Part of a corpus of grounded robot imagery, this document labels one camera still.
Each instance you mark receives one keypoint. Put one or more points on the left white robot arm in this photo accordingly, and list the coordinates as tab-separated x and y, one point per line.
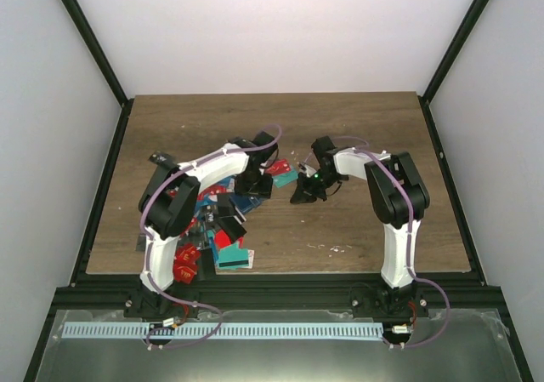
168	203

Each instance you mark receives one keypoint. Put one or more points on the light blue slotted strip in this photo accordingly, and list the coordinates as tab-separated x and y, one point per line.
229	330

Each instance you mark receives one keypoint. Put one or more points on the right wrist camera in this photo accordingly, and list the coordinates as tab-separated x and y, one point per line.
306	170

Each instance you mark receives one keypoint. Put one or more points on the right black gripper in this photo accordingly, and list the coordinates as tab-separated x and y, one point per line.
304	193

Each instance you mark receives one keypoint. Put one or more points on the blue leather card holder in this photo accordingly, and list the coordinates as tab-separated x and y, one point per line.
246	204

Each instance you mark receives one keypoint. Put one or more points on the black card right pile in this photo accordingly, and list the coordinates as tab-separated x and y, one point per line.
232	225

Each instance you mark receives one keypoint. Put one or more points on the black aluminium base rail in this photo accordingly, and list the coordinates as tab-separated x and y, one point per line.
363	295

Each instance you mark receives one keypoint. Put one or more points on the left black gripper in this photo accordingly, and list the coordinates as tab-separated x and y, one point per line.
262	191

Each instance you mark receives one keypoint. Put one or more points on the small black card far left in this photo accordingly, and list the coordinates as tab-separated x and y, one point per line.
161	158

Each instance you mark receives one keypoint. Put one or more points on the red card carried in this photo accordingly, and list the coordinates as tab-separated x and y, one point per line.
279	167

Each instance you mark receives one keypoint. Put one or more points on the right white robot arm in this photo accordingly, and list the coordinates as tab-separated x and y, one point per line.
399	199

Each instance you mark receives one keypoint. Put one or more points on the red VIP card bottom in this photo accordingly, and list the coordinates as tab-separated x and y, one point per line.
185	263

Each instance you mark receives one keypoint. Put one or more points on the black card bottom pile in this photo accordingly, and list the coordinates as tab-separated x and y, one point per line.
206	269

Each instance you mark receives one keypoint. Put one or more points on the teal card upper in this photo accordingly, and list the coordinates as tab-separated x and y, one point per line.
281	180

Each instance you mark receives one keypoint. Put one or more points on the teal card bottom pile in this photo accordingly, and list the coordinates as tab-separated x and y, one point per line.
233	257

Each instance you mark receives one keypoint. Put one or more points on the black card pile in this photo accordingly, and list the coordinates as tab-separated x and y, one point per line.
232	225
206	269

